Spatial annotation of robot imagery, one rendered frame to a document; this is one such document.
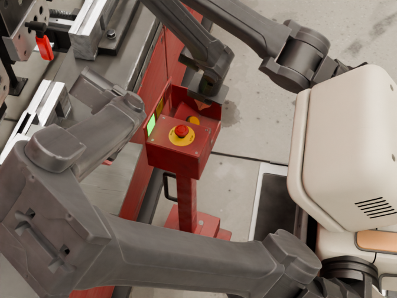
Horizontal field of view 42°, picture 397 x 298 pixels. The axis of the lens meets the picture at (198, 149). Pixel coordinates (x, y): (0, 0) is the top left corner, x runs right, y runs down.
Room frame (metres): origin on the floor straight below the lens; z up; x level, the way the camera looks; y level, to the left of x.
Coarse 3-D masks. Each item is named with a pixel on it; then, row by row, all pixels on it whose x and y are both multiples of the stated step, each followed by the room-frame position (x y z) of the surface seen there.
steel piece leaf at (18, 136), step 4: (16, 136) 0.69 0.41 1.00; (20, 136) 0.69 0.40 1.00; (24, 136) 0.69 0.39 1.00; (12, 140) 0.68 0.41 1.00; (16, 140) 0.68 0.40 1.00; (12, 144) 0.67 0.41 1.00; (8, 148) 0.66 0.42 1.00; (4, 152) 0.65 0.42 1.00; (8, 152) 0.65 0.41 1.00; (0, 156) 0.64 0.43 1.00; (4, 156) 0.64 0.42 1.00; (0, 160) 0.63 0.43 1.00
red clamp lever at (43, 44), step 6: (30, 24) 0.78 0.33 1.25; (36, 24) 0.78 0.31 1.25; (42, 24) 0.78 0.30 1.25; (36, 30) 0.77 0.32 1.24; (42, 30) 0.77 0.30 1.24; (36, 36) 0.78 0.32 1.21; (42, 36) 0.78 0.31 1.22; (36, 42) 0.78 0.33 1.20; (42, 42) 0.77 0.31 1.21; (48, 42) 0.78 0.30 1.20; (42, 48) 0.77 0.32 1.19; (48, 48) 0.77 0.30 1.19; (42, 54) 0.77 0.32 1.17; (48, 54) 0.77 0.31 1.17
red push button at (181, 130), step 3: (177, 126) 0.87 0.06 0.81; (180, 126) 0.87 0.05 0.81; (183, 126) 0.87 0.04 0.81; (186, 126) 0.87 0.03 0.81; (174, 129) 0.86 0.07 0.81; (177, 129) 0.86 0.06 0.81; (180, 129) 0.86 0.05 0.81; (183, 129) 0.86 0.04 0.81; (186, 129) 0.86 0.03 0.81; (177, 132) 0.85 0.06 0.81; (180, 132) 0.85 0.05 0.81; (183, 132) 0.85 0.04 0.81; (186, 132) 0.85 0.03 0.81; (177, 135) 0.84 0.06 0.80; (180, 135) 0.84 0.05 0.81; (183, 135) 0.84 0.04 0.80
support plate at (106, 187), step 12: (132, 144) 0.67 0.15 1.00; (120, 156) 0.64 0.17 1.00; (132, 156) 0.64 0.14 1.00; (96, 168) 0.61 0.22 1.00; (108, 168) 0.61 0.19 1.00; (120, 168) 0.61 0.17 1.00; (132, 168) 0.61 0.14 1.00; (84, 180) 0.58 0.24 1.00; (96, 180) 0.58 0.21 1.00; (108, 180) 0.58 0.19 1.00; (120, 180) 0.58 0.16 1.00; (96, 192) 0.55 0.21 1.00; (108, 192) 0.55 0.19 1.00; (120, 192) 0.55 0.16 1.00; (96, 204) 0.52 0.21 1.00; (108, 204) 0.52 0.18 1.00; (120, 204) 0.52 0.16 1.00
